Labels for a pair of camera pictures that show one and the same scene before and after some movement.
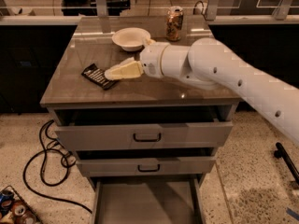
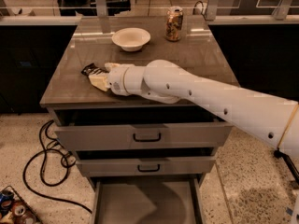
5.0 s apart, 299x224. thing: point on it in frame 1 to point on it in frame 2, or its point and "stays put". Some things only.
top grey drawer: [143, 129] stays put
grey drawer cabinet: [137, 133] stays put
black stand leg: [280, 152] stays put
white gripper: [151, 61] to [116, 79]
